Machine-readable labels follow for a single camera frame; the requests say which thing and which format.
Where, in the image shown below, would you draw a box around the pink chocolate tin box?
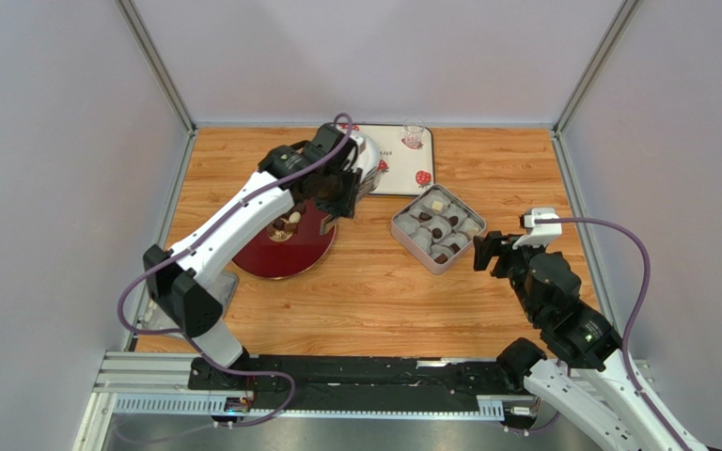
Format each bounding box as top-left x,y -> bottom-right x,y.
390,184 -> 487,275

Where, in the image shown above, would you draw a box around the silver tin lid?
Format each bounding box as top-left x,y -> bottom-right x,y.
142,272 -> 238,338

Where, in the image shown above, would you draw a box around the metal serving tongs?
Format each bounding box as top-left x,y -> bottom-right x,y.
319,214 -> 339,236

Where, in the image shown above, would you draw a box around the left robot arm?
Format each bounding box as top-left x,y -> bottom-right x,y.
143,124 -> 381,368

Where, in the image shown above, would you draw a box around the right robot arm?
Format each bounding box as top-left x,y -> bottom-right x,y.
473,232 -> 707,450

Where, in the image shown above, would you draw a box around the white paper plate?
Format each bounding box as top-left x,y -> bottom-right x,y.
352,131 -> 382,200

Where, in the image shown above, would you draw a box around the strawberry pattern tray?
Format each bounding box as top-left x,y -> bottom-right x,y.
353,123 -> 436,197

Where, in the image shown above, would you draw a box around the small clear glass cup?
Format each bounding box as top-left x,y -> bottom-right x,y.
402,118 -> 425,149

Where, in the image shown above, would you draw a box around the red round tray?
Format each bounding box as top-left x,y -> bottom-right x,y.
232,200 -> 337,279

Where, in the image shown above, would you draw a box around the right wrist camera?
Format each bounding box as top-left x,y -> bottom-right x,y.
511,207 -> 563,250

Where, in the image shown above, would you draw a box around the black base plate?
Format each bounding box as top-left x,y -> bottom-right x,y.
187,355 -> 528,413

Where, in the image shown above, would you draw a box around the aluminium frame rail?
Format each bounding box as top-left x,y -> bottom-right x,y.
72,350 -> 656,451

